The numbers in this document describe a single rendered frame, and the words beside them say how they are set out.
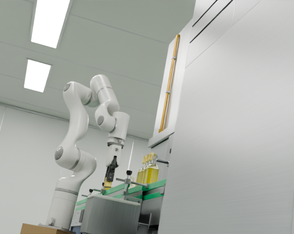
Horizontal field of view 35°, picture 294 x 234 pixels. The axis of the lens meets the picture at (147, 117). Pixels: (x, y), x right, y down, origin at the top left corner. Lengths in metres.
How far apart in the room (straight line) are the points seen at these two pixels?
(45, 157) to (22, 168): 0.44
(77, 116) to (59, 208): 0.49
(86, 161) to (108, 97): 0.35
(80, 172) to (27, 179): 5.85
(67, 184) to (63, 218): 0.16
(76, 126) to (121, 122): 0.34
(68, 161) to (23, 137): 6.02
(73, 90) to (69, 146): 0.33
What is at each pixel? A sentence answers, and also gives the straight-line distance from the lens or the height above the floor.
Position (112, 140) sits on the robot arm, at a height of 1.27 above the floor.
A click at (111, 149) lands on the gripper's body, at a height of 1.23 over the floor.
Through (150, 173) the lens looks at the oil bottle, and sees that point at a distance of 2.43.
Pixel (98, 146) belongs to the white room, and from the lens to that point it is 8.47.
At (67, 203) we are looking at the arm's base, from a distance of 2.33.
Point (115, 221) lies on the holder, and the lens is 2.08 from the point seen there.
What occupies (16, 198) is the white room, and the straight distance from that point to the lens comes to 8.20.
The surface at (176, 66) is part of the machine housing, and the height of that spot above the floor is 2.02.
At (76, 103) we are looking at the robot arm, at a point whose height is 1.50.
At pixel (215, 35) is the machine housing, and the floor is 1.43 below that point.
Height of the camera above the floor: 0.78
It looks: 17 degrees up
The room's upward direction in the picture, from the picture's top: 10 degrees clockwise
